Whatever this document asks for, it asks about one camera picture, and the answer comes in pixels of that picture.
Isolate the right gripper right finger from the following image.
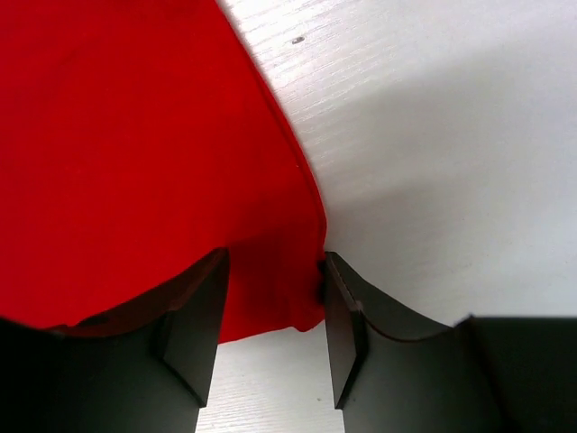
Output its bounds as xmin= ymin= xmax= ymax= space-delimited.
xmin=324 ymin=253 xmax=576 ymax=432

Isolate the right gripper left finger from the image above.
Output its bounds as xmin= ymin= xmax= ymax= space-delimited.
xmin=1 ymin=248 xmax=230 ymax=432

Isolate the red t shirt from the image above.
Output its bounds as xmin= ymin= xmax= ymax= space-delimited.
xmin=1 ymin=1 xmax=325 ymax=342

